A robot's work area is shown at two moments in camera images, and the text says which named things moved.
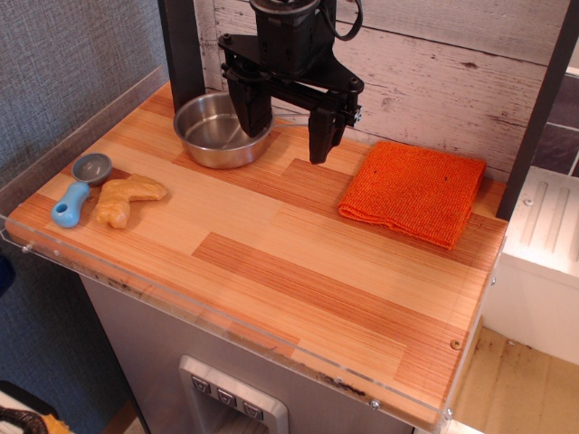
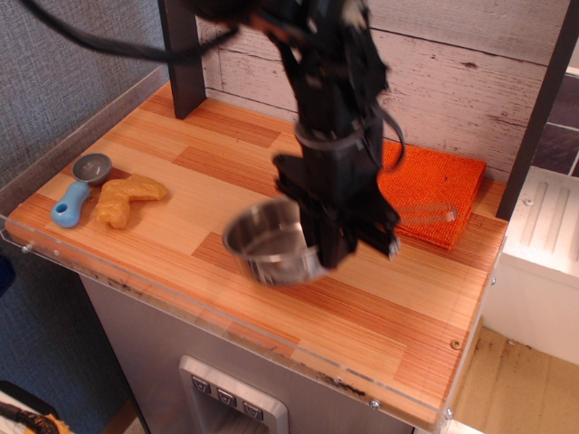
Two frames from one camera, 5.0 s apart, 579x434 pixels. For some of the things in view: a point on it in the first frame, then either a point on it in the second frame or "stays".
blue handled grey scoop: [89, 169] stays
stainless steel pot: [212, 134] to [268, 240]
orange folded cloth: [431, 194] stays
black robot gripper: [292, 58] to [340, 188]
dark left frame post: [183, 50] stays
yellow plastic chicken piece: [116, 195] stays
